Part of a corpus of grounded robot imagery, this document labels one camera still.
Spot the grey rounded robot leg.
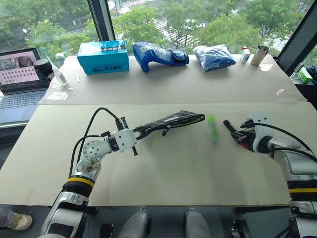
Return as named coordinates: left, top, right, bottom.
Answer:
left=182, top=208, right=211, bottom=238
left=118, top=207, right=152, bottom=238

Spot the white squeeze bottle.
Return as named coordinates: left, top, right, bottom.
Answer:
left=45, top=55, right=68, bottom=87

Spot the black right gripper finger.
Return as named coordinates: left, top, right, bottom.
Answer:
left=229, top=130, right=242, bottom=145
left=227, top=123, right=246, bottom=136

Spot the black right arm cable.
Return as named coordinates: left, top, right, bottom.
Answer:
left=244, top=122, right=317, bottom=162

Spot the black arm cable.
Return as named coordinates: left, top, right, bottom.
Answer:
left=69, top=107, right=119, bottom=177
left=244, top=122, right=317, bottom=162

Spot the grey laptop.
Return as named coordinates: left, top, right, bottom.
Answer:
left=0, top=48, right=52, bottom=125

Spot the red marker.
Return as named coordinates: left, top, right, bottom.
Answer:
left=222, top=119, right=248, bottom=149

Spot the blue boxing glove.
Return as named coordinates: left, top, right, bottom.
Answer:
left=133, top=41, right=190, bottom=73

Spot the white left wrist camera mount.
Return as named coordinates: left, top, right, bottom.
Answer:
left=112, top=128, right=138, bottom=153

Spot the black cylinder speaker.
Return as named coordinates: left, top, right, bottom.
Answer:
left=33, top=59, right=52, bottom=80

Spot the small white red-capped bottle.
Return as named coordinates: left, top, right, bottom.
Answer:
left=240, top=46, right=251, bottom=64

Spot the black window frame post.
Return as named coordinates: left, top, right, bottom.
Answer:
left=274, top=0, right=317, bottom=77
left=87, top=0, right=116, bottom=42

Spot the green highlighter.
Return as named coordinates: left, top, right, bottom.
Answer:
left=207, top=115, right=219, bottom=146

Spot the green box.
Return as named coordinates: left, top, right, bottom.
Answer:
left=299, top=67, right=314, bottom=84

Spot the metal cup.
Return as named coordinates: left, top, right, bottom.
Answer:
left=250, top=45, right=270, bottom=66

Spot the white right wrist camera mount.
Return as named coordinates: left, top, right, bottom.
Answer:
left=247, top=112, right=274, bottom=152

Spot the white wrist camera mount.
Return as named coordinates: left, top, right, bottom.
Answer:
left=112, top=128, right=138, bottom=153
left=247, top=112, right=274, bottom=152

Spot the white shoe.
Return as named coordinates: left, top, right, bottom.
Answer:
left=6, top=212, right=34, bottom=232

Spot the clear plastic bag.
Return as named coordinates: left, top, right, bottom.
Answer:
left=47, top=86, right=74, bottom=101

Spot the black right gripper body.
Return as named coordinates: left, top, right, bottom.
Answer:
left=236, top=119, right=256, bottom=151

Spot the cyan cardboard box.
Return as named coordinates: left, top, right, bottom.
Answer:
left=76, top=39, right=130, bottom=75

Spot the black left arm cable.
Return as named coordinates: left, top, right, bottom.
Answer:
left=69, top=107, right=119, bottom=177

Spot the blue cloth in plastic bag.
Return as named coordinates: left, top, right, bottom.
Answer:
left=192, top=44, right=236, bottom=73

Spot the black white grid pouch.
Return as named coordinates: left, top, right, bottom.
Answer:
left=132, top=110, right=206, bottom=140

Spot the grey round object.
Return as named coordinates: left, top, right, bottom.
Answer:
left=54, top=52, right=65, bottom=67

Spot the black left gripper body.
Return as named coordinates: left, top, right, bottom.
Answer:
left=117, top=116, right=139, bottom=157

